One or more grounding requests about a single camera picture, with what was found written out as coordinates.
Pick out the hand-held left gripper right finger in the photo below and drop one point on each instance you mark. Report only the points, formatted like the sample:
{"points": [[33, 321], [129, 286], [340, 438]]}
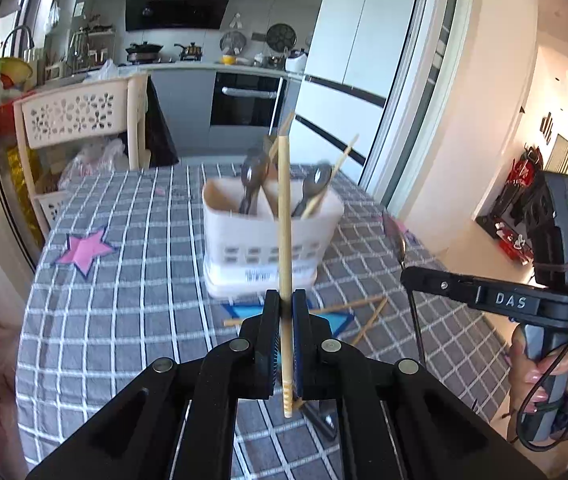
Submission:
{"points": [[306, 330]]}

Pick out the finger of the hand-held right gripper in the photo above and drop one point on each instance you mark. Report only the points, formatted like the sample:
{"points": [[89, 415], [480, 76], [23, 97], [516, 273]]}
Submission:
{"points": [[439, 285]]}

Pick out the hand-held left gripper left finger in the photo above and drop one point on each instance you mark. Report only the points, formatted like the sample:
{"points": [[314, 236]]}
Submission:
{"points": [[266, 330]]}

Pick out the white plastic utensil holder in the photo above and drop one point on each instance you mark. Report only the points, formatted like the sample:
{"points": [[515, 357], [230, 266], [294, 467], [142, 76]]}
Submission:
{"points": [[244, 240]]}

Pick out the person's right hand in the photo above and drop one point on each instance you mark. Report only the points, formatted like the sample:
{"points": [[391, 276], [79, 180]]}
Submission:
{"points": [[526, 375]]}

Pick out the black utensil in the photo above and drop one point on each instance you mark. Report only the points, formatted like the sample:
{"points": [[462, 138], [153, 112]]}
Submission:
{"points": [[321, 420]]}

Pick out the grey checked tablecloth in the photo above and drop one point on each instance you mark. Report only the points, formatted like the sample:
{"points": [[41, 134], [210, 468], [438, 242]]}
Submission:
{"points": [[138, 285]]}

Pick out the black built-in oven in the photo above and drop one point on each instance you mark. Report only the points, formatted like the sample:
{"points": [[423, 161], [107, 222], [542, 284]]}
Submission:
{"points": [[246, 100]]}

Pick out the black hanging bag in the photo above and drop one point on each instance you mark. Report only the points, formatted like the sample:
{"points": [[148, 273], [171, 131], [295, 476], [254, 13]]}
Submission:
{"points": [[158, 125]]}

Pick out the white refrigerator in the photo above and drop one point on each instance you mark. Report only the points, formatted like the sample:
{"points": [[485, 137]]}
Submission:
{"points": [[359, 60]]}

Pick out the grey kitchen counter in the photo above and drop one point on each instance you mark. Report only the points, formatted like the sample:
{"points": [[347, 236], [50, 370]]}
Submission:
{"points": [[183, 105]]}

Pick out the clear plastic bags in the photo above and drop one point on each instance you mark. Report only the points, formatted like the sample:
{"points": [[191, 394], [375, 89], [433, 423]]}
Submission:
{"points": [[96, 157]]}

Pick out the white rice cooker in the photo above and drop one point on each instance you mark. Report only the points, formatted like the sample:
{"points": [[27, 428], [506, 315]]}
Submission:
{"points": [[296, 61]]}

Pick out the yellow bowl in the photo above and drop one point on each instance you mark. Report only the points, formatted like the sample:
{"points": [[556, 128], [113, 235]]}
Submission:
{"points": [[229, 59]]}

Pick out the yellow cooking pot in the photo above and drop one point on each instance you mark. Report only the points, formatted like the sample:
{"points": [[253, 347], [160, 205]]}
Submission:
{"points": [[189, 51]]}

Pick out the round grey pan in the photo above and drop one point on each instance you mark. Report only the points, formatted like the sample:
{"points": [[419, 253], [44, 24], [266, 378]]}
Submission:
{"points": [[233, 41]]}

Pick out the white storage trolley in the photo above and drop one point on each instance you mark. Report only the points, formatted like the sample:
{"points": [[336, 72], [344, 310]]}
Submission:
{"points": [[68, 115]]}

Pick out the gold foil item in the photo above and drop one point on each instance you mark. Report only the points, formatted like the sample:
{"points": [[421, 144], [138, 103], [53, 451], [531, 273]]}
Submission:
{"points": [[18, 175]]}

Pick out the round pan with holes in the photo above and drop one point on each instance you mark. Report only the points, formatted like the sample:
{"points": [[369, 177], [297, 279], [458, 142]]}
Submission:
{"points": [[282, 35]]}

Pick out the black wok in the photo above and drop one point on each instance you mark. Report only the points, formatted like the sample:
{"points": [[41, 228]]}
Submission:
{"points": [[143, 51]]}

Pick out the white plastic bag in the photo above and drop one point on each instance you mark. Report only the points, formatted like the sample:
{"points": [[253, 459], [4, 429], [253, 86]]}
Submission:
{"points": [[105, 70]]}

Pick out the metal kettle rack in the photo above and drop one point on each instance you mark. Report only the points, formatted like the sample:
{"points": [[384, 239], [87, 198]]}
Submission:
{"points": [[88, 45]]}

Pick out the red container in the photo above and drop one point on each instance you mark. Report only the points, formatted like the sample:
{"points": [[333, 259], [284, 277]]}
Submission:
{"points": [[3, 115]]}

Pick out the black range hood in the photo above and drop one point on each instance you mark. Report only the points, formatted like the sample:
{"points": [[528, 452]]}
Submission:
{"points": [[176, 2]]}

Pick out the hanging clear plastic bag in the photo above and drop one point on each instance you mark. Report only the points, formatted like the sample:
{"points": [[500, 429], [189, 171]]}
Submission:
{"points": [[53, 14]]}

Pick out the kitchen faucet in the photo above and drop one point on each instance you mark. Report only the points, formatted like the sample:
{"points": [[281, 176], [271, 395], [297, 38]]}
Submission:
{"points": [[16, 40]]}

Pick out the wall shelf with red items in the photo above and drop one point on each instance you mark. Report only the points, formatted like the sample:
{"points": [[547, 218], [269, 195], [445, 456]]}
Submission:
{"points": [[514, 200]]}

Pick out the striped wall frame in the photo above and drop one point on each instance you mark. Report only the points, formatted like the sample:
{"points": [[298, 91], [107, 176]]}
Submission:
{"points": [[560, 152]]}

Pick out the sliding door frame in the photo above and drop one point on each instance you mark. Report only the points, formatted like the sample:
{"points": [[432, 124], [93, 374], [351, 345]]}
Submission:
{"points": [[414, 85]]}

